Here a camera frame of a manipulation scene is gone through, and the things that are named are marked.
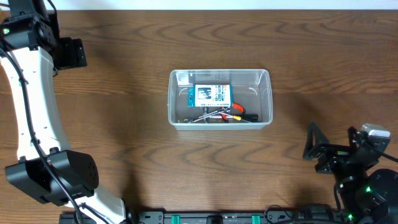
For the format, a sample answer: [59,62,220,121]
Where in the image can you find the small claw hammer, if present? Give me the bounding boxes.
[205,108,259,123]

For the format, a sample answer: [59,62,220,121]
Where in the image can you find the black yellow screwdriver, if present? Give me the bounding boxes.
[221,113,259,123]

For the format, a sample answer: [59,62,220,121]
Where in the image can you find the red black pliers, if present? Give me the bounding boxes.
[221,103,246,123]

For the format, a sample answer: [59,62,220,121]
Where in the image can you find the silver wrench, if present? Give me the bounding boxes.
[184,108,231,123]

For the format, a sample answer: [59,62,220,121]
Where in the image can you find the blue white screwdriver box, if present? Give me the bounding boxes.
[187,85,233,107]

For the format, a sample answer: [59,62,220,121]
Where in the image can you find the clear plastic container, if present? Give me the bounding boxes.
[168,69,273,130]

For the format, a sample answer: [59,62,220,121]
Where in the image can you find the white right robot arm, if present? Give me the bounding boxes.
[303,123,397,223]

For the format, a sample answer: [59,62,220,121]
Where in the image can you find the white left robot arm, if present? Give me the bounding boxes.
[1,0,132,223]

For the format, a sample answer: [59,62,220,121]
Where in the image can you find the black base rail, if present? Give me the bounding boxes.
[58,210,343,224]

